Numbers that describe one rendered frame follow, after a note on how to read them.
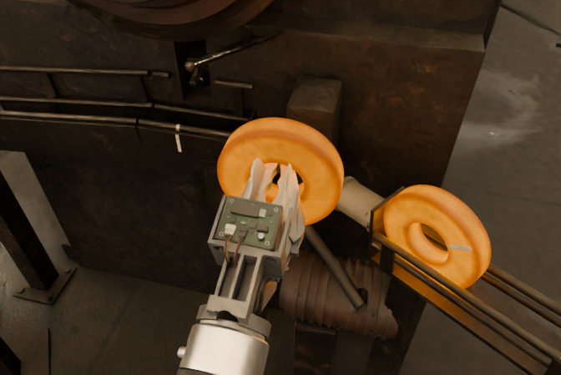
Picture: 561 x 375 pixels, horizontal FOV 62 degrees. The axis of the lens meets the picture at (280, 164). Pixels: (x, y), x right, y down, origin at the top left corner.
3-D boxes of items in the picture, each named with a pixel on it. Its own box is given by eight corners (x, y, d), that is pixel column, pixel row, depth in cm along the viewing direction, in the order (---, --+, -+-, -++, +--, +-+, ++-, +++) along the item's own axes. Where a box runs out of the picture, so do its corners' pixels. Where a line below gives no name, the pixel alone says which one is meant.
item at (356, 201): (353, 196, 80) (354, 169, 77) (395, 223, 75) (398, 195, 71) (329, 214, 77) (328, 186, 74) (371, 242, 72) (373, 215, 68)
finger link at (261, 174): (280, 129, 52) (260, 202, 47) (283, 158, 57) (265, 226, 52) (254, 125, 52) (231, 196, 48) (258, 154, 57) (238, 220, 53)
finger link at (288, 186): (308, 134, 51) (290, 208, 47) (307, 162, 56) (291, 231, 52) (280, 129, 52) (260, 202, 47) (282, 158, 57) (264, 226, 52)
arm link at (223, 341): (262, 392, 45) (182, 372, 46) (273, 343, 47) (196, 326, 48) (255, 384, 38) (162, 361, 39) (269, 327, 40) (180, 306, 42)
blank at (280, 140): (214, 111, 55) (204, 128, 53) (346, 119, 52) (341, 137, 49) (233, 204, 65) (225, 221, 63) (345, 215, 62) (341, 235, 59)
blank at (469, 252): (417, 270, 74) (404, 281, 72) (381, 183, 71) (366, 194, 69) (509, 286, 61) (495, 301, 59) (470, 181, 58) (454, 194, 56)
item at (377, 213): (396, 235, 77) (402, 185, 71) (399, 236, 77) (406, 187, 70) (366, 259, 74) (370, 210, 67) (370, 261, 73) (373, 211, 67)
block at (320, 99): (295, 171, 96) (299, 69, 80) (334, 177, 94) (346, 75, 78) (284, 209, 88) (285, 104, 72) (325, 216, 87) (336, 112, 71)
